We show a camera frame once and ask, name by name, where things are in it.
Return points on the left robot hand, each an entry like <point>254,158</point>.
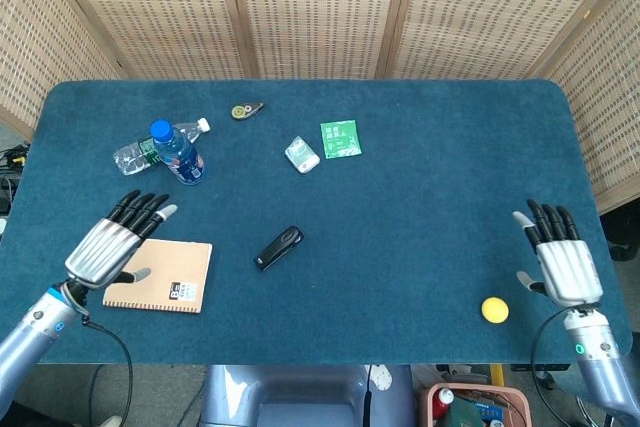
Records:
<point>112,247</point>

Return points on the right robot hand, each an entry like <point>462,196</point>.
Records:
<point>562,259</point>

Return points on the black stapler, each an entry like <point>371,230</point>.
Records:
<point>278,247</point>

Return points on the grey robot base body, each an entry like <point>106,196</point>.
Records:
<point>305,397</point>

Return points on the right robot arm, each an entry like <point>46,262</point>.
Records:
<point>602,357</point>

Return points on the yellow spiral notebook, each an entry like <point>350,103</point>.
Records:
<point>165,277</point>

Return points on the yellow round ball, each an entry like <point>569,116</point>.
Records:
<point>494,309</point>

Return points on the clear green labelled water bottle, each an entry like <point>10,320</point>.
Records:
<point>135,154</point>

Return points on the blue labelled drink bottle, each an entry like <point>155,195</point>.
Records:
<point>178,154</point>

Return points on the pink plastic basket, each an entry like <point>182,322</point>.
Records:
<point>475,404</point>

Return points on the red bottle in basket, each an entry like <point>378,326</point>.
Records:
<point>441,403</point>

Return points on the black correction tape dispenser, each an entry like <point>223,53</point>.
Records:
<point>247,109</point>

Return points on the white tissue pack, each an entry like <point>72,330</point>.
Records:
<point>301,154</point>

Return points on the blue felt table mat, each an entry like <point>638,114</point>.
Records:
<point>350,227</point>

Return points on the white perforated disc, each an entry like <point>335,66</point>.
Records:
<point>381,377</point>

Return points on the green sachet packet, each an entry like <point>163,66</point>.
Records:
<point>341,139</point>

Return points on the woven bamboo folding screen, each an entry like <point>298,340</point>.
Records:
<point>320,12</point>

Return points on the yellow post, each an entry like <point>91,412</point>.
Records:
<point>496,376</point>

